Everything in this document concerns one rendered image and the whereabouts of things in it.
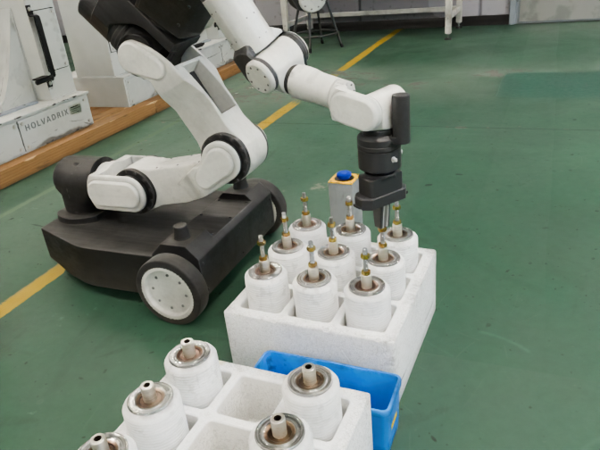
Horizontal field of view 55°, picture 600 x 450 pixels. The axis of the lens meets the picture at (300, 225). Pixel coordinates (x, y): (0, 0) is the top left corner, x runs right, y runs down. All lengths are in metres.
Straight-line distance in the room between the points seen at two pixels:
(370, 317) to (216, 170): 0.61
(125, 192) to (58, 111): 1.64
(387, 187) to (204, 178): 0.57
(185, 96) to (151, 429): 0.89
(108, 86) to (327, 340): 2.88
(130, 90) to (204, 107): 2.26
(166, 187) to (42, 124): 1.63
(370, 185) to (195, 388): 0.52
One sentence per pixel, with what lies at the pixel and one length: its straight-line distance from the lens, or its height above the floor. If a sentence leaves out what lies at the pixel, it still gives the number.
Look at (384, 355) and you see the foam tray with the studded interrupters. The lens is 1.20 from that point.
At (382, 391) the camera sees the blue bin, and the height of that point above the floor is 0.07.
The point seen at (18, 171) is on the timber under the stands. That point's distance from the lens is 3.08.
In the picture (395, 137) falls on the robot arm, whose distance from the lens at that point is 1.15.
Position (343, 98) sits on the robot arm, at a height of 0.62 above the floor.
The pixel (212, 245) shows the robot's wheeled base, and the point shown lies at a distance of 1.61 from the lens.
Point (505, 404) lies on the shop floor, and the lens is 1.33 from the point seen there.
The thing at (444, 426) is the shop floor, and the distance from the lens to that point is 1.27.
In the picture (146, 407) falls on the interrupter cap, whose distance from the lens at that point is 1.01.
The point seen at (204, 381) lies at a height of 0.22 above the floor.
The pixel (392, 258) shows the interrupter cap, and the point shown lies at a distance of 1.30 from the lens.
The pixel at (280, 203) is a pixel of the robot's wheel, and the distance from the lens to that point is 1.93.
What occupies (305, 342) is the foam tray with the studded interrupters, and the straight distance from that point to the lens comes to 1.25.
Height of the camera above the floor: 0.90
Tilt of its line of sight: 26 degrees down
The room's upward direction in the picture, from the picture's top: 6 degrees counter-clockwise
